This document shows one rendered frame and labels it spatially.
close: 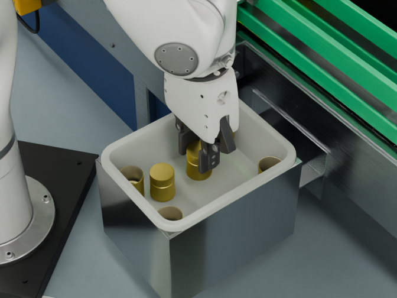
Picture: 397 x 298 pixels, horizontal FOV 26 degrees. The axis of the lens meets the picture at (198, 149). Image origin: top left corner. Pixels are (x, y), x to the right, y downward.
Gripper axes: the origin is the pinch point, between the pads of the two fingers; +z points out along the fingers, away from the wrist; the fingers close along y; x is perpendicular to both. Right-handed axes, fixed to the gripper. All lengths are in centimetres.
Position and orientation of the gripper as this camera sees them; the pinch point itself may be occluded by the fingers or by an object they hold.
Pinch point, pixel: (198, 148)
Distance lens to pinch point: 113.1
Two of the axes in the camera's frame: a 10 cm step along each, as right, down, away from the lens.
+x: -7.9, 4.4, -4.3
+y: -6.1, -5.7, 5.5
